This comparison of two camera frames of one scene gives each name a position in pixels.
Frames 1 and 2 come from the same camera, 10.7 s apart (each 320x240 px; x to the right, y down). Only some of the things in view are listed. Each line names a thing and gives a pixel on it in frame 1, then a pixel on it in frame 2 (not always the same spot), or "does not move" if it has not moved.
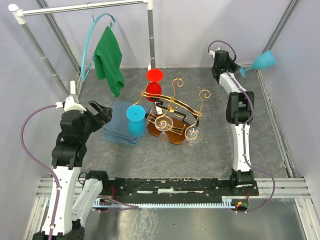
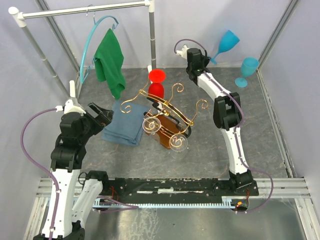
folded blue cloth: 117,130 does not move
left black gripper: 101,119 does not move
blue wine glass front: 135,115 to 228,41
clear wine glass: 163,123 to 151,124
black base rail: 239,188 does not move
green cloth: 108,56 does not move
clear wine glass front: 193,135 to 178,144
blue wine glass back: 265,61 to 249,67
